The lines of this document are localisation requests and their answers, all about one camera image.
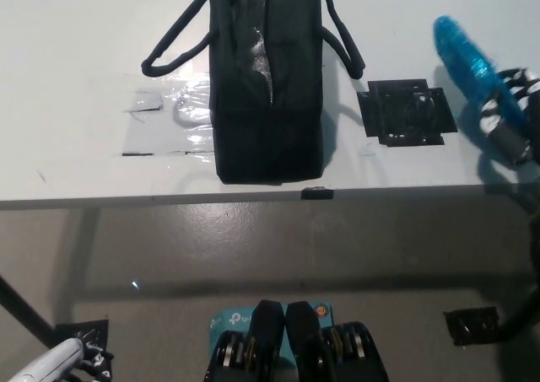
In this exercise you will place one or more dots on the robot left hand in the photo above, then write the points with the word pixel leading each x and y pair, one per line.
pixel 46 361

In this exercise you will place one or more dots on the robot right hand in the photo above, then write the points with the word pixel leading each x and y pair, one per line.
pixel 504 135

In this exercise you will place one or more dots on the blue plate stack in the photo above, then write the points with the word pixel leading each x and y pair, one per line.
pixel 472 61

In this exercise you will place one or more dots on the black fabric tote bag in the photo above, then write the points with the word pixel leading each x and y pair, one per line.
pixel 266 146

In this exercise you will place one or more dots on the black floor tape patch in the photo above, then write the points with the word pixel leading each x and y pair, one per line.
pixel 472 325
pixel 90 331

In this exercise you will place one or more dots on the black table leg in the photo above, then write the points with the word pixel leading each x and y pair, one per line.
pixel 25 310

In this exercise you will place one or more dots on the black tape square marker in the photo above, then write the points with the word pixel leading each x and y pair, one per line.
pixel 405 112

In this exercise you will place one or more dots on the teal tp-link box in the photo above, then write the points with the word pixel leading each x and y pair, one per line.
pixel 230 319

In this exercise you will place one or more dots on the small black tape strip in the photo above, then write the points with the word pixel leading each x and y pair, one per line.
pixel 317 193

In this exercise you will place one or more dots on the clear tape sheet patch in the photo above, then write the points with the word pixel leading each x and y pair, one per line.
pixel 169 133

